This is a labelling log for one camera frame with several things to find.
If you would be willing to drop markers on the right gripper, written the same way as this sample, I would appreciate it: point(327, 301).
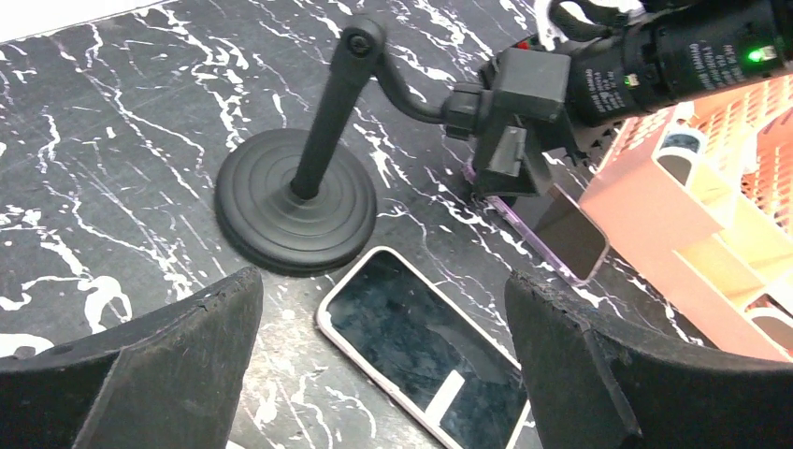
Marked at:
point(516, 119)

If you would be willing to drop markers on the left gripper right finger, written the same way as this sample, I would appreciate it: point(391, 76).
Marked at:
point(595, 380)

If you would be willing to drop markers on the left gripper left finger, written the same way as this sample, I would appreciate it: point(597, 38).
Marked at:
point(168, 379)

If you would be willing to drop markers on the phone with purple clear case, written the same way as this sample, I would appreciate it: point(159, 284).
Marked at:
point(548, 219)

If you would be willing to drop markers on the phone with pink case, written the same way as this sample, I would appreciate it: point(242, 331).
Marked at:
point(425, 353)

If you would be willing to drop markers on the black round phone stand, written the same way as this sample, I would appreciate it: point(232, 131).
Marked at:
point(298, 202)

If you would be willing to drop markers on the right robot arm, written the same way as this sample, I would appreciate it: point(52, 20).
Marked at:
point(676, 51)

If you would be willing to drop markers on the orange desk organizer tray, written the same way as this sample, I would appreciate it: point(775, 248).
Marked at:
point(698, 199)

